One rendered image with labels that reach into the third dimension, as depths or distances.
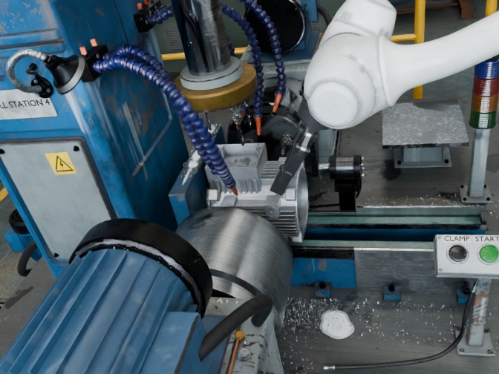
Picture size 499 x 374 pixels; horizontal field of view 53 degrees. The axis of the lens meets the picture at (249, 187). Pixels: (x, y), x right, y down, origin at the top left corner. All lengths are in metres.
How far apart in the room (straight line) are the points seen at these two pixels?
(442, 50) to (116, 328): 0.55
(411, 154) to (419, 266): 0.55
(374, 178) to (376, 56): 0.91
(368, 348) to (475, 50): 0.65
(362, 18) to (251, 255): 0.43
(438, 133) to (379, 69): 0.88
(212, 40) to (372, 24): 0.31
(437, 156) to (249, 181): 0.74
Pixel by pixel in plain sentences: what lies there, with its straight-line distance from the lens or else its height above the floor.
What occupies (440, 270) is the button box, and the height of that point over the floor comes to 1.05.
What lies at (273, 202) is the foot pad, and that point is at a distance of 1.08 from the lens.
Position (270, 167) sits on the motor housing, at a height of 1.11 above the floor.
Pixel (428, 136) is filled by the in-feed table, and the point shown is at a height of 0.92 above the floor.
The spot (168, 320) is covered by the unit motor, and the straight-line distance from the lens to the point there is 0.56.
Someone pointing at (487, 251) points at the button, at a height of 1.07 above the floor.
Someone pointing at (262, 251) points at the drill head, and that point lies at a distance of 0.88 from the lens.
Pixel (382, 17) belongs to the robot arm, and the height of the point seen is 1.45.
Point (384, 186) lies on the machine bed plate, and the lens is 1.56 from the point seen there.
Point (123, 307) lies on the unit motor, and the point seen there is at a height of 1.34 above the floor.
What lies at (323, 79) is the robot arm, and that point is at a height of 1.44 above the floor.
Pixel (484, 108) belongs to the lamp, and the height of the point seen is 1.09.
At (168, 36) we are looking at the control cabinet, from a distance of 4.65.
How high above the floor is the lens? 1.71
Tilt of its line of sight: 34 degrees down
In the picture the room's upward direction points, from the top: 12 degrees counter-clockwise
